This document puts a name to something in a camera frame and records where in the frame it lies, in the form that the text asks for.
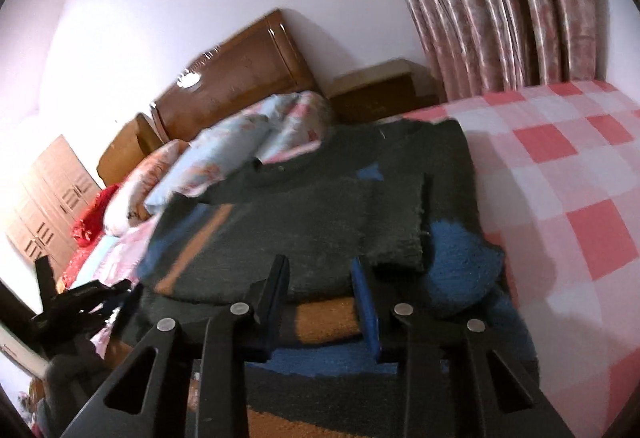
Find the blue pink floral quilt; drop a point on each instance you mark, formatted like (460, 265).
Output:
(295, 123)

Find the dark green knitted sweater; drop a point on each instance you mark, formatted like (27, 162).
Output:
(320, 218)

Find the blue floral pillow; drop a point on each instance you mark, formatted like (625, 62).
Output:
(210, 158)

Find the red blanket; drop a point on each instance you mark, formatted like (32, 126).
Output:
(92, 223)

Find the large carved wooden headboard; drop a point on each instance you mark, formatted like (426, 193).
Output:
(235, 68)

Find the small wooden headboard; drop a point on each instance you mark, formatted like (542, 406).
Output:
(125, 151)

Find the wooden nightstand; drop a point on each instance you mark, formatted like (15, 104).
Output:
(380, 93)

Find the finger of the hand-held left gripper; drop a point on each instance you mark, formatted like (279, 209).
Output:
(97, 296)
(45, 280)

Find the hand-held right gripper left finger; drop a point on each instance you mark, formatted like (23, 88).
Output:
(270, 299)

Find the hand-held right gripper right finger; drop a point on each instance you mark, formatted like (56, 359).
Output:
(365, 313)

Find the pink checked bed sheet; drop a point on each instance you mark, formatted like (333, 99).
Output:
(575, 218)

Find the light brown wardrobe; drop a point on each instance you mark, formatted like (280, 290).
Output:
(50, 208)

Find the orange floral pillow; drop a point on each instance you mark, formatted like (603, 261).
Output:
(135, 188)

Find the pink floral curtain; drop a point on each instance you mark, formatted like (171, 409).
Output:
(495, 3)

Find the light blue cloth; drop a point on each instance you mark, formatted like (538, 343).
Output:
(97, 260)

